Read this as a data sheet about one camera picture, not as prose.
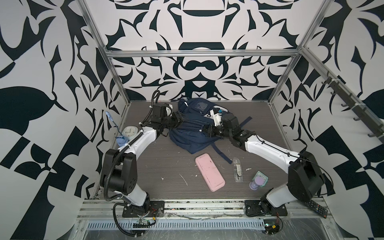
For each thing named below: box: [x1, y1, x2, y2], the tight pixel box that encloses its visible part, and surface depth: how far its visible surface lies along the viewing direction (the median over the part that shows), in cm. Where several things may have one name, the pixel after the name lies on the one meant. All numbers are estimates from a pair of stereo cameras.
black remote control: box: [304, 199, 328, 219], surface depth 76 cm
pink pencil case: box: [195, 153, 226, 192], surface depth 85 cm
